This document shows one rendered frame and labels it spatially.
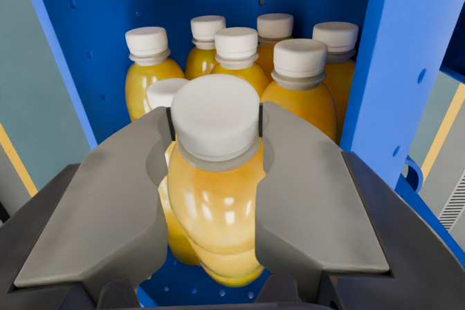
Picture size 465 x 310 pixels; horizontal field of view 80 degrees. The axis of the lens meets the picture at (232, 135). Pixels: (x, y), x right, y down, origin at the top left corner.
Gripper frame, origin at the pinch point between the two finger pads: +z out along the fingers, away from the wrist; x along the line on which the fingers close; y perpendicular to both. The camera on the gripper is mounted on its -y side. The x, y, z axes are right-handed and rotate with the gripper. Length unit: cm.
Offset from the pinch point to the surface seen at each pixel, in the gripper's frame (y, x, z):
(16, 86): 45, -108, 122
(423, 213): 52, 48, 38
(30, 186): 112, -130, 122
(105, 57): 2.3, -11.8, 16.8
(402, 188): 52, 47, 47
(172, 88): 3.4, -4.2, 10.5
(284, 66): 1.2, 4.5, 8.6
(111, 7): -1.9, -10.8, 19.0
